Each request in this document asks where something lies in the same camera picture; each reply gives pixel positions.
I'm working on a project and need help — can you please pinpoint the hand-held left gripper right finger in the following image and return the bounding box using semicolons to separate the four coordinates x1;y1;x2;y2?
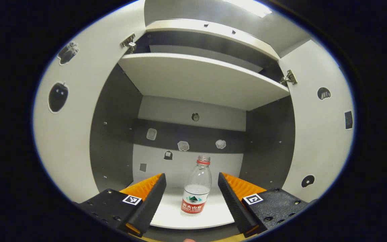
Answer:
217;172;311;238

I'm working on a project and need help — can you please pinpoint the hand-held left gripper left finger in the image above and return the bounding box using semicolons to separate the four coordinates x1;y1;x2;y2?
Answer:
74;173;167;238

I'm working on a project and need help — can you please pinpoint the clear plastic water bottle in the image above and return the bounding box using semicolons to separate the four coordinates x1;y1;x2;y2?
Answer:
181;155;212;216

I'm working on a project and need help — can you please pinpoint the white cabinet shelf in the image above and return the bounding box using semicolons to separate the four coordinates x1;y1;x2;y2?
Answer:
118;53;290;111
126;183;236;230

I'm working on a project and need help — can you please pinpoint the white cabinet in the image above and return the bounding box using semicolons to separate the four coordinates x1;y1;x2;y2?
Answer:
89;18;296;233

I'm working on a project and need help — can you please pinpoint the metal door hinge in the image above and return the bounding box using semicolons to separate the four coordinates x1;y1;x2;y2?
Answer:
120;33;137;53
280;70;298;86

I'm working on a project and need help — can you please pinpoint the long ceiling light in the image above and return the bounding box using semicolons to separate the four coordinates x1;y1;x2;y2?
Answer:
224;0;272;18

